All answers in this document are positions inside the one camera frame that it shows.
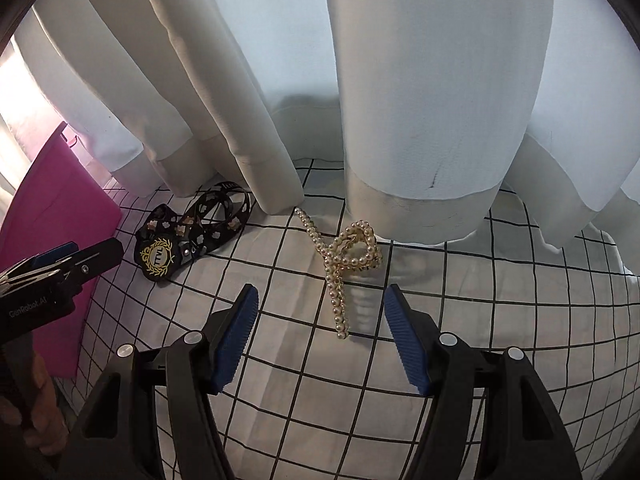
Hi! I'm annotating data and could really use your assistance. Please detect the pearl hair claw clip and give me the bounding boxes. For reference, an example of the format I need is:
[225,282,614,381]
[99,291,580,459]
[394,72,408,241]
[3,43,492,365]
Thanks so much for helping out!
[294,207,383,340]

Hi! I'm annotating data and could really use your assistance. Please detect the black patterned lanyard with badge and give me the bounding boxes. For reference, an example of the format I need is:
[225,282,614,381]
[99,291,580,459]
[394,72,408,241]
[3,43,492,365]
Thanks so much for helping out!
[132,180,253,283]

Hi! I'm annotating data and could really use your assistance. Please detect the person's left hand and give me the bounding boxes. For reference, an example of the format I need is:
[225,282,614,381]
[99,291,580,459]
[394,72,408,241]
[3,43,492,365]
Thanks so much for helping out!
[23,351,68,456]

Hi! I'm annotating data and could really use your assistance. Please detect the pink storage box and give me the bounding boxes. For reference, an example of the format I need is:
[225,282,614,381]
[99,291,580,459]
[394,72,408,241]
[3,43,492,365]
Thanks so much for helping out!
[0,120,125,380]

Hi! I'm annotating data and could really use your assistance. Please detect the white black grid tablecloth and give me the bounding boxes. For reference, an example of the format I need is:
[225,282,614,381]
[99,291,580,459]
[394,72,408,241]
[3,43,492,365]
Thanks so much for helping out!
[60,188,639,479]

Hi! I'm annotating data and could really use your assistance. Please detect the white curtain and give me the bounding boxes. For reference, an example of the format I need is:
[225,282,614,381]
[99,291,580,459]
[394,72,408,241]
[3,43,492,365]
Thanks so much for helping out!
[1,0,639,271]

